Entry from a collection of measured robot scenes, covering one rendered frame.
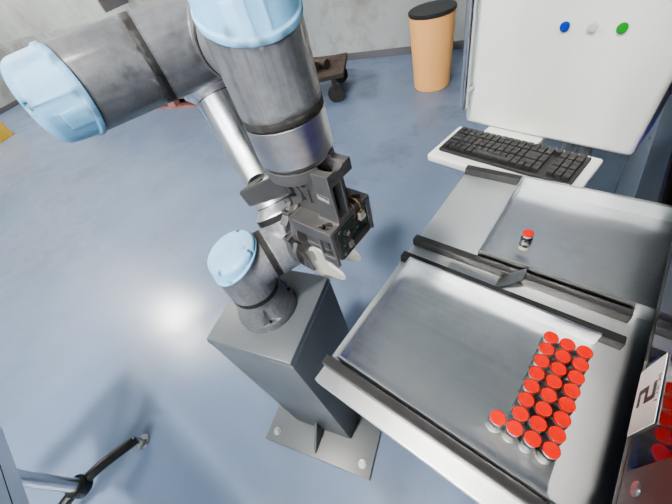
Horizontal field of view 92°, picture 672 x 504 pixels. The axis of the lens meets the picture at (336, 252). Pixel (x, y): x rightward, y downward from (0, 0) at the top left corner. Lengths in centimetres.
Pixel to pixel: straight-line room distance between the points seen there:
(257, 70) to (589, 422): 62
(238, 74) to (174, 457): 168
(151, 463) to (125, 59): 170
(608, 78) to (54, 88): 111
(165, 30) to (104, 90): 7
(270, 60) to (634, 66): 98
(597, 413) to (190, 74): 68
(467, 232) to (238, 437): 130
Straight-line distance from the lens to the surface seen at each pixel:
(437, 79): 349
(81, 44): 37
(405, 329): 65
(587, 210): 90
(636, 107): 117
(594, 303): 72
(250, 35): 26
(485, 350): 64
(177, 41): 35
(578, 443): 63
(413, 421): 58
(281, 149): 29
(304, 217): 36
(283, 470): 157
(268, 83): 27
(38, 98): 36
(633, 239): 87
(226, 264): 69
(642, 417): 51
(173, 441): 184
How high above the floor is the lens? 146
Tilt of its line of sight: 47 degrees down
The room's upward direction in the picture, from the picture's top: 18 degrees counter-clockwise
